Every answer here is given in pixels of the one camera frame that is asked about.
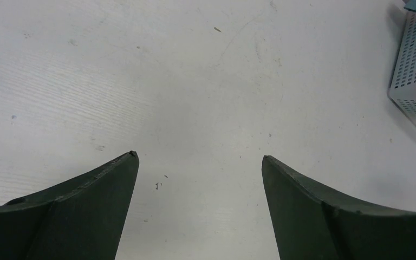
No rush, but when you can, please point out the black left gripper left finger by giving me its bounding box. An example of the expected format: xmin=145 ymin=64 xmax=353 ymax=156
xmin=0 ymin=151 xmax=139 ymax=259

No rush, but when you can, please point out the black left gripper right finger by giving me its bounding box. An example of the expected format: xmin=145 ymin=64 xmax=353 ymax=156
xmin=262 ymin=155 xmax=416 ymax=259

